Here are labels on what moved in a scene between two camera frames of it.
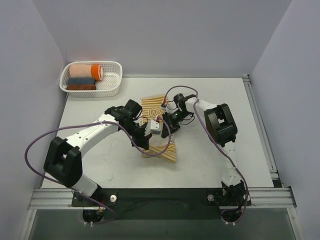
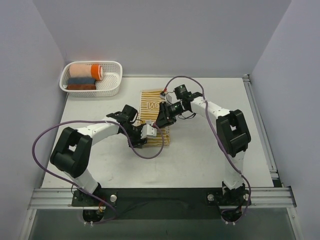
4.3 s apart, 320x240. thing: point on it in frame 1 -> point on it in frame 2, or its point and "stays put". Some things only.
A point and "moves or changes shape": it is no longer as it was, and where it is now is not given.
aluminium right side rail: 261,127 stays put
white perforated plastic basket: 110,85 stays put
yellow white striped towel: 159,147 moves or changes shape
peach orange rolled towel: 86,70 stays put
